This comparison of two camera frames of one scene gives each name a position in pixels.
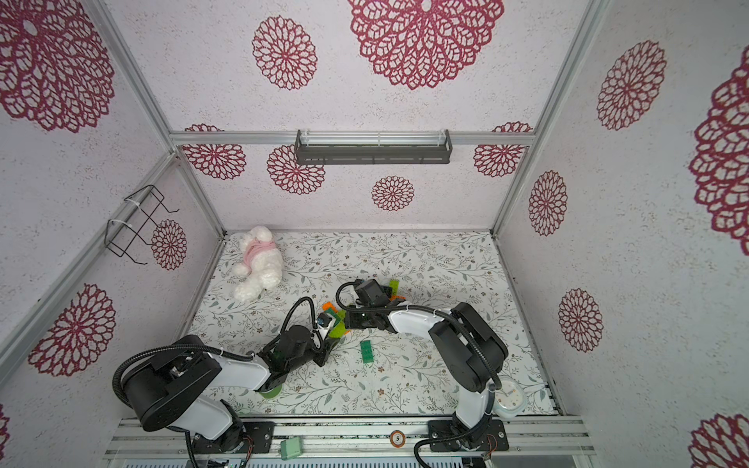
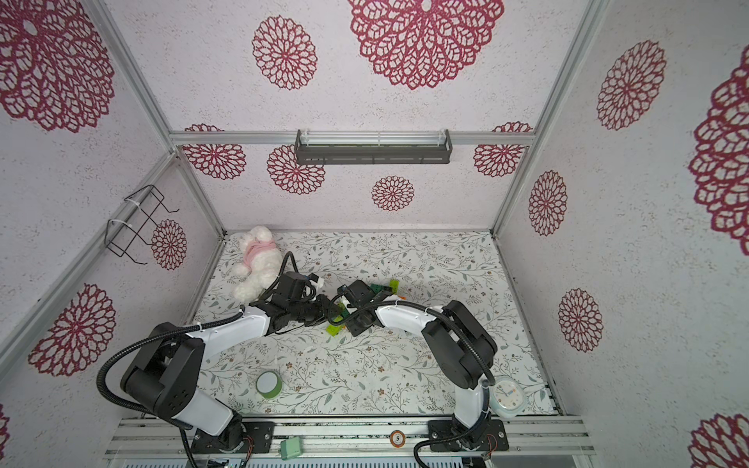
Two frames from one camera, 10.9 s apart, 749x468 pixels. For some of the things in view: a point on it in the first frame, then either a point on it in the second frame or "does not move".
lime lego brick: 395,285 does not move
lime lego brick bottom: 338,330 does not move
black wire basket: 120,235 does not move
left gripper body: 320,356 → 314,313
